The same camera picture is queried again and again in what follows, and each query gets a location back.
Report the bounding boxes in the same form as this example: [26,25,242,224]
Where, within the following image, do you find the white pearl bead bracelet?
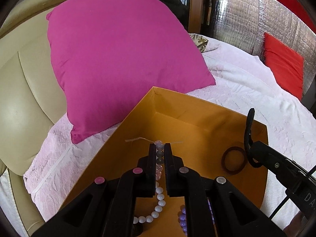
[132,140,167,225]

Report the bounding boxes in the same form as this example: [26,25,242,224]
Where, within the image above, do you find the purple spiral hair tie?
[177,204,189,236]

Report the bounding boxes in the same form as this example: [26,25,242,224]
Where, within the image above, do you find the orange cardboard tray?
[62,87,267,236]

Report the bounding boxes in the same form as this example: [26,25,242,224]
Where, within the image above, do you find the white pink bedspread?
[23,38,315,220]

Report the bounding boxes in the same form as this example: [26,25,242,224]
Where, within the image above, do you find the small red pillow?
[263,33,304,100]

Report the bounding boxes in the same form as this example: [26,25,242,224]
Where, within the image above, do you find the magenta pillow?
[47,0,216,144]

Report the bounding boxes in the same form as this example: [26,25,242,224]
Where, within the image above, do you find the cream leather sofa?
[1,0,67,236]

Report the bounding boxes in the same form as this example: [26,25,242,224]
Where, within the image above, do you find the silver foil insulation panel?
[210,0,315,94]

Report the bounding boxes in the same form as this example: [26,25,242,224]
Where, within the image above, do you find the large red cushion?
[277,0,315,33]

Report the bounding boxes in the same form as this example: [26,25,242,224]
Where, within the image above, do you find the dark brown hair tie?
[221,145,249,176]

